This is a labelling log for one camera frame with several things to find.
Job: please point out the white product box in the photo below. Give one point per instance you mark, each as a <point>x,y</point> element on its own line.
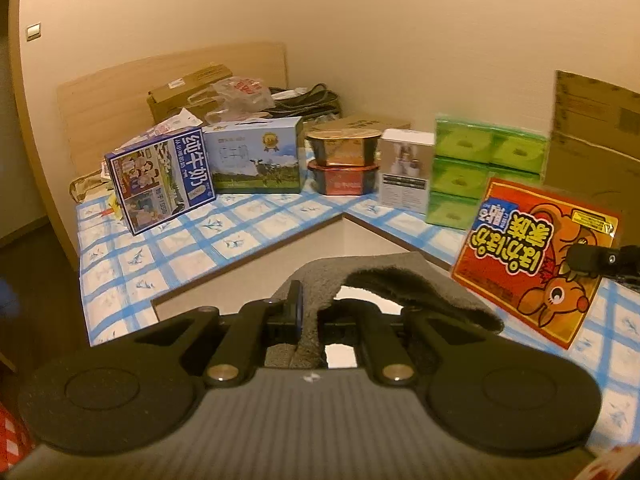
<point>405,170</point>

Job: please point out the light blue cow milk box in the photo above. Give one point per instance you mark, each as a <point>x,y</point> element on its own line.
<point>250,160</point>

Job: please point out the white papers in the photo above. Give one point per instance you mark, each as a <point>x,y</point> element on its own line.
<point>175,122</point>

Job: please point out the red cartoon snack packet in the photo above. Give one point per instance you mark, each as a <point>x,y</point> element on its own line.
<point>520,260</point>

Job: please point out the red checkered cloth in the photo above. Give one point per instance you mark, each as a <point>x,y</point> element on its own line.
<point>12,435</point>

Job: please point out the black bag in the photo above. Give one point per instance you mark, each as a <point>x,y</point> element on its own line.
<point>310,102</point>

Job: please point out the red white printed object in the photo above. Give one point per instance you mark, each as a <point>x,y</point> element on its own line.
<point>610,467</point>

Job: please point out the long cardboard box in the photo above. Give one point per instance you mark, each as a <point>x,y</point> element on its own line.
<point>175,92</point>

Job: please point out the gold lidded food container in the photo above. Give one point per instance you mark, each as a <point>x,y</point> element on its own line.
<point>342,147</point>

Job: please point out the wall light switch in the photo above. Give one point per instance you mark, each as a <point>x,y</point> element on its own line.
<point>34,31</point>

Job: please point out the dark red food container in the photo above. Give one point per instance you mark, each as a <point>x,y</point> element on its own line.
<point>342,180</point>

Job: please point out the grey fleece cloth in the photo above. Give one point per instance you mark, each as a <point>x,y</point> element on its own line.
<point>320,280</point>

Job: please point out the large cardboard box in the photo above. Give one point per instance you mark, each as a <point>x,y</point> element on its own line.
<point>590,160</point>

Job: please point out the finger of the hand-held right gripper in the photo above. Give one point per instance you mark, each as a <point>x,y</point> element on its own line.
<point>595,259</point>

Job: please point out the brown storage box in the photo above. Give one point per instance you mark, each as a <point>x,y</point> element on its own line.
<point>225,290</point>

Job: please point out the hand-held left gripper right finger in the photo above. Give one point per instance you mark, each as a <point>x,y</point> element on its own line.
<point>365,325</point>

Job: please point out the wooden headboard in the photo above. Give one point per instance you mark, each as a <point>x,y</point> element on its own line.
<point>110,100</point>

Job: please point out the blue milk carton box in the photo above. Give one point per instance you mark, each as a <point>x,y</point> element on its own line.
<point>160,180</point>

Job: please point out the green tissue pack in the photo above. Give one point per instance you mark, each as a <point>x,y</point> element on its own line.
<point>465,160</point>

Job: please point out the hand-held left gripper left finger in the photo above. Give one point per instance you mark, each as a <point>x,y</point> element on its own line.
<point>296,310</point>

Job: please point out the flat cardboard box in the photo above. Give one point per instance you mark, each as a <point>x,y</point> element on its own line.
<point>360,122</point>

